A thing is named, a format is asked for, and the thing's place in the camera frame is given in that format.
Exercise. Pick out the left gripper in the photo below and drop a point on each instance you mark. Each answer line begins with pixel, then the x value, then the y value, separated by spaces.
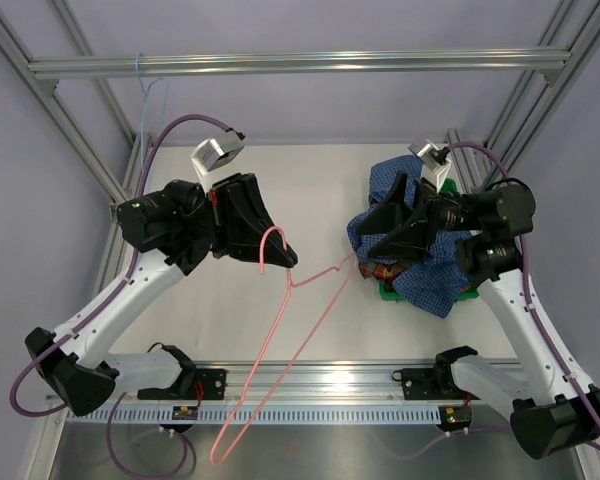
pixel 244 229

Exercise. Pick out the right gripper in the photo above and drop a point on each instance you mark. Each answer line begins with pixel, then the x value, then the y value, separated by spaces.
pixel 411 233

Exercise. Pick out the brown red plaid shirt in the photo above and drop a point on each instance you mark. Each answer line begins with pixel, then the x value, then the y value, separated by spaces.
pixel 385 274

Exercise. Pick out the blue checked shirt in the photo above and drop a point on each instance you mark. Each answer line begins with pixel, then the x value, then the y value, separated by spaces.
pixel 434 285

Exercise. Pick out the light blue wire hanger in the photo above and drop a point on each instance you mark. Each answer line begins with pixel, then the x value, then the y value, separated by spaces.
pixel 145 89

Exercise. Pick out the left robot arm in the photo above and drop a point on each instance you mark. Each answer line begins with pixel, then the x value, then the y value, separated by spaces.
pixel 171 231

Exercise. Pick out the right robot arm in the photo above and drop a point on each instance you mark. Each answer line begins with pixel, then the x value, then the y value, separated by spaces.
pixel 557 405

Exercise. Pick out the green plastic tray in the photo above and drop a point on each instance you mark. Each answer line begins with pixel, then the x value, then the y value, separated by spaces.
pixel 449 186

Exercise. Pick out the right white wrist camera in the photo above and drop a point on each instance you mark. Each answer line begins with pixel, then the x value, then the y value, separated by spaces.
pixel 435 163

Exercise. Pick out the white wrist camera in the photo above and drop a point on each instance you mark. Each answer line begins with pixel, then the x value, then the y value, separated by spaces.
pixel 215 153
pixel 435 163

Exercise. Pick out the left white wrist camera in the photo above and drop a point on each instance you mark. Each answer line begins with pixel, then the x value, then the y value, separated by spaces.
pixel 215 153

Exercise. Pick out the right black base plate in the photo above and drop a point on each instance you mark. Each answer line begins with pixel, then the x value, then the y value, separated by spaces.
pixel 426 383

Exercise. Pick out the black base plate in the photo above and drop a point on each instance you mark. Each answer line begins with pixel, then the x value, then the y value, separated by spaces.
pixel 426 383
pixel 207 383

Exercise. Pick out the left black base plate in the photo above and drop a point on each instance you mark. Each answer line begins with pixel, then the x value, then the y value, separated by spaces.
pixel 207 383

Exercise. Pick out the white slotted cable duct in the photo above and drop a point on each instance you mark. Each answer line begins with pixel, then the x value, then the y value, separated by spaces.
pixel 216 414

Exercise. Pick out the aluminium frame top rail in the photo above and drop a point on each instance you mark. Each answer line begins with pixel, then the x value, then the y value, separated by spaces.
pixel 102 67

